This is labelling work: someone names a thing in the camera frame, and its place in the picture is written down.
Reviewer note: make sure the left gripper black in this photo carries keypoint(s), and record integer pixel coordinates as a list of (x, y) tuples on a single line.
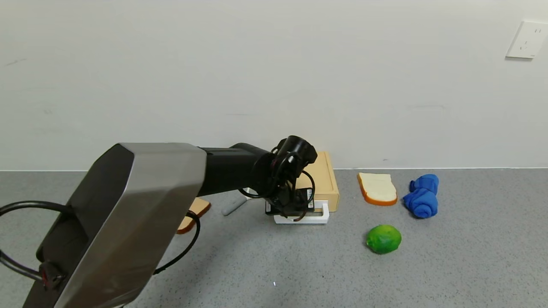
[(287, 209)]

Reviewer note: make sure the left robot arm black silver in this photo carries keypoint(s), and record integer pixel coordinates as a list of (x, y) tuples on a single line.
[(128, 205)]

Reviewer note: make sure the brown toast slice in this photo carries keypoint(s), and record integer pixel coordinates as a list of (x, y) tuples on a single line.
[(198, 208)]

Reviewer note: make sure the white bread slice orange crust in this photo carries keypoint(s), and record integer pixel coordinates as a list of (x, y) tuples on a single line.
[(378, 189)]

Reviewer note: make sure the green lime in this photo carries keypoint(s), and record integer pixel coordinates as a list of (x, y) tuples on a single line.
[(383, 238)]

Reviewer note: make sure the blue rolled towel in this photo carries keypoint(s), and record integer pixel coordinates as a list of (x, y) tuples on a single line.
[(422, 201)]

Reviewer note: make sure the white wall socket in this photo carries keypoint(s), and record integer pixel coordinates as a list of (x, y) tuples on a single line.
[(527, 39)]

